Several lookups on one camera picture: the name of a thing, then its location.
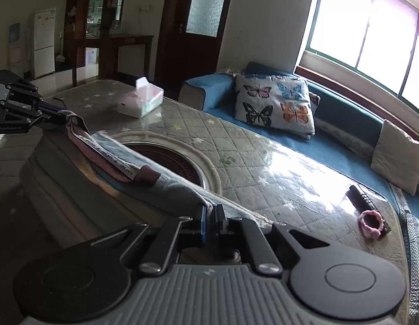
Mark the dark wooden cabinet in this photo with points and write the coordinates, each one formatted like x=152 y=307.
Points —
x=97 y=24

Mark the butterfly print pillow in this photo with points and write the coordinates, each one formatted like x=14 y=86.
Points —
x=279 y=102

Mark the window with green frame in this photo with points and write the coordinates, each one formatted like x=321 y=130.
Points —
x=369 y=45

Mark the dark door with glass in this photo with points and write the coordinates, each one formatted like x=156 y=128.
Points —
x=189 y=41

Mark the black remote control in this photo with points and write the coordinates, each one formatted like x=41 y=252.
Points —
x=362 y=202

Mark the quilted grey table cover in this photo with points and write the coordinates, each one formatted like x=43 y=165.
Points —
x=331 y=273

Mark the blue sofa bench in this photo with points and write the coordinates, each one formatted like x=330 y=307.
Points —
x=345 y=132

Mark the white refrigerator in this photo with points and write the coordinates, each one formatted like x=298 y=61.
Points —
x=42 y=43

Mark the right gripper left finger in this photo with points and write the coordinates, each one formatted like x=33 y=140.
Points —
x=166 y=243

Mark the beige cushion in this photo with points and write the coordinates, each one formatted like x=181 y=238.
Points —
x=396 y=158

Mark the white tissue box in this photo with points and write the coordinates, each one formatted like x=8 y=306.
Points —
x=142 y=100

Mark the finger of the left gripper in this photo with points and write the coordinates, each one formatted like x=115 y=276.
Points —
x=18 y=90
x=16 y=119

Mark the striped blue beige sweater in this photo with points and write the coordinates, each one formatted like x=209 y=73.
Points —
x=118 y=170

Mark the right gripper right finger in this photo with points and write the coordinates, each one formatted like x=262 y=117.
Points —
x=244 y=239

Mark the pink hair scrunchie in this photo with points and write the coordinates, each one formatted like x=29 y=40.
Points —
x=371 y=224

